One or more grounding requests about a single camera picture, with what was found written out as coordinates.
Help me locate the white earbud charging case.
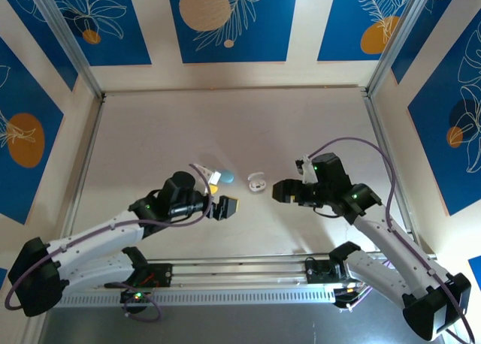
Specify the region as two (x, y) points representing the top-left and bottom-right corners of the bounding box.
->
(247, 170), (269, 192)

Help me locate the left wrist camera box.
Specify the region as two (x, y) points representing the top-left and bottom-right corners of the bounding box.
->
(198, 164), (222, 186)

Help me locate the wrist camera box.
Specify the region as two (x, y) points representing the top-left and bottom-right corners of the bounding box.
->
(198, 164), (222, 186)
(295, 155), (319, 183)

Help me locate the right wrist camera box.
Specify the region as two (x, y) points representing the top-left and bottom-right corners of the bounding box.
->
(295, 155), (319, 183)

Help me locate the aluminium mounting rail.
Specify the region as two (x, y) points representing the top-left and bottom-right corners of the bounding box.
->
(32, 252), (444, 294)

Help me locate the aluminium table side rail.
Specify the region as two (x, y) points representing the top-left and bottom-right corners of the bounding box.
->
(362, 92), (425, 253)
(55, 94), (106, 262)

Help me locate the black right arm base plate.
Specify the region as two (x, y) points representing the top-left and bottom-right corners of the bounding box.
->
(304, 259), (339, 285)

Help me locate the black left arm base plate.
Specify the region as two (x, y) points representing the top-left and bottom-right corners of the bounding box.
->
(104, 263), (174, 288)

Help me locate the slotted grey cable duct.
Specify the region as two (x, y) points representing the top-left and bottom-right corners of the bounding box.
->
(47, 288), (337, 308)

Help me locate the aluminium frame post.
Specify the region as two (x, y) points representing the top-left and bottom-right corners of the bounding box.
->
(28, 0), (105, 99)
(365, 0), (433, 97)

